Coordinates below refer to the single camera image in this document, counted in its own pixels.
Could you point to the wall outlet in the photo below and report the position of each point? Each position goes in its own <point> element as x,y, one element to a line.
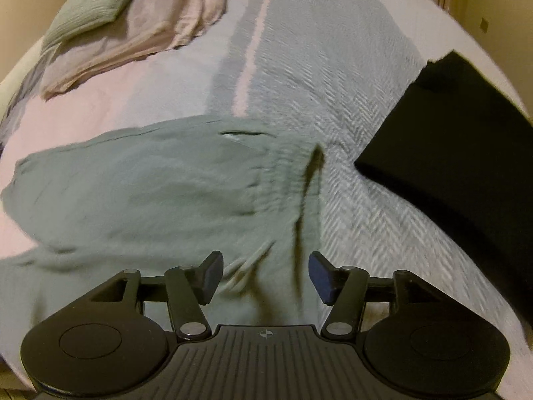
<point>484,24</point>

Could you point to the green ribbed pillow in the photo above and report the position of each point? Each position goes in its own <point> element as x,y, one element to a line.
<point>91,4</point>

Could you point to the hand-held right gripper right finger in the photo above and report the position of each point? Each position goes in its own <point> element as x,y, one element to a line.
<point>320,277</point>

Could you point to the beige pink folded blanket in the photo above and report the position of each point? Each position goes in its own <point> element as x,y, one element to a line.
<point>145,37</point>

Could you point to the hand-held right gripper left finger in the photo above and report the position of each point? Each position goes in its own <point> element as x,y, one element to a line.
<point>213,276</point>

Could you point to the green-grey towel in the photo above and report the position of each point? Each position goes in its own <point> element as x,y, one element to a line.
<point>145,183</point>

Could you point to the black folded cloth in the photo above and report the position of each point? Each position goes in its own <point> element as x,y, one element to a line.
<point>454,146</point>

